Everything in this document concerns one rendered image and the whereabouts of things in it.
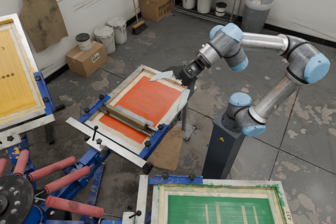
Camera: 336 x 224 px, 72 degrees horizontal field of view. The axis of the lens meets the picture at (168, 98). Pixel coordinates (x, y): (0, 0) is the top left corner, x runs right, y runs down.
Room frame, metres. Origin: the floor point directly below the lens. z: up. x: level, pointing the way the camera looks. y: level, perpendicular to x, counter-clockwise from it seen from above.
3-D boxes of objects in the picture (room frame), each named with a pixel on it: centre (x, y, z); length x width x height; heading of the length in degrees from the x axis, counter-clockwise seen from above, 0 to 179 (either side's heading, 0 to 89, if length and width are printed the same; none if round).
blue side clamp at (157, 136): (0.89, 0.09, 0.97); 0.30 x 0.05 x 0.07; 148
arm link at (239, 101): (0.89, -0.42, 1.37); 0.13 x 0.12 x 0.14; 14
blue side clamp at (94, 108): (1.18, 0.57, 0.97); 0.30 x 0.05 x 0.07; 148
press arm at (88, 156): (0.76, 0.50, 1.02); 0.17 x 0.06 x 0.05; 148
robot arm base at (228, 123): (0.90, -0.42, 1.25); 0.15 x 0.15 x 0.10
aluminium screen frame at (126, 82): (1.24, 0.21, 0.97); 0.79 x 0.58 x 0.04; 148
